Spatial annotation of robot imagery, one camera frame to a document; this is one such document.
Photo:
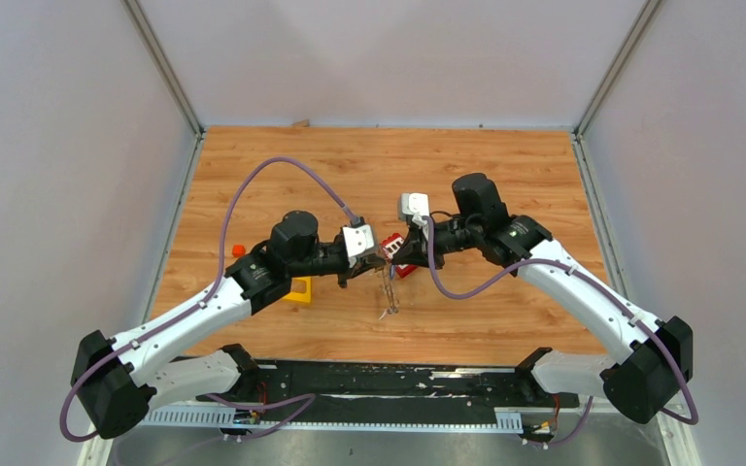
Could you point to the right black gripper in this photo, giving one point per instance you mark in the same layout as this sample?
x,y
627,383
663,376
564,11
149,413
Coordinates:
x,y
412,250

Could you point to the red window toy block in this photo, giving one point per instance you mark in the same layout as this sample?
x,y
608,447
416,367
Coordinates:
x,y
390,247

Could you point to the grey metal keyring disc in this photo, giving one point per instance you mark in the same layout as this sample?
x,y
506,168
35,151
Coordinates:
x,y
392,303

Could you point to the white slotted cable duct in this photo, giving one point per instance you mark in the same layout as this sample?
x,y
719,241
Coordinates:
x,y
505,422

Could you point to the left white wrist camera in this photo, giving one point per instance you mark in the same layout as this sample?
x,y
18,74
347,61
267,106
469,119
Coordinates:
x,y
359,242

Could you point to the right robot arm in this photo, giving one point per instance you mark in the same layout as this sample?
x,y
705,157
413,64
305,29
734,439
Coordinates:
x,y
648,361

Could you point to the yellow triangular toy block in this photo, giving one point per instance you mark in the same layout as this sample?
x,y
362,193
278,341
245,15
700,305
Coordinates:
x,y
301,291

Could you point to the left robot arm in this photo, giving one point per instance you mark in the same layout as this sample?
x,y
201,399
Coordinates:
x,y
120,379

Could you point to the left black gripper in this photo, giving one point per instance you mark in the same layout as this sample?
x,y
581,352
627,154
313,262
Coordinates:
x,y
361,266

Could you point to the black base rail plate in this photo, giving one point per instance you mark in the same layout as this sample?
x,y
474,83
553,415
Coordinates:
x,y
401,393

